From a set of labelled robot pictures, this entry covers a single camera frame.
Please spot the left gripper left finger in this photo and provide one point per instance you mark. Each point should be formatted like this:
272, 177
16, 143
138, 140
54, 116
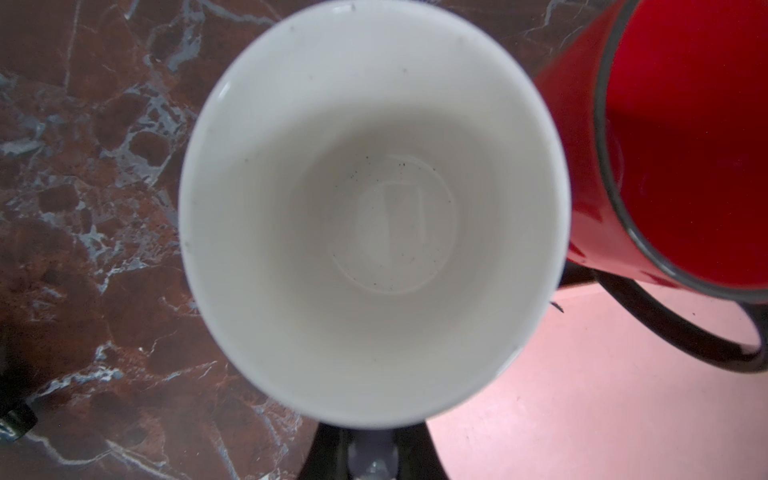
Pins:
328, 455

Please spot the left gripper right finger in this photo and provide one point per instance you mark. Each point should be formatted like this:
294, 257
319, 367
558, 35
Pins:
417, 455

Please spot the pink plastic tray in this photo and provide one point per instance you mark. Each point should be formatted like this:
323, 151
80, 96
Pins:
595, 395

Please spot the purple mug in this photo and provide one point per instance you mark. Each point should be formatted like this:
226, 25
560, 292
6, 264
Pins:
374, 212

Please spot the red mug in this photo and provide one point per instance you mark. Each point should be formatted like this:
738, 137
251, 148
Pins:
661, 107

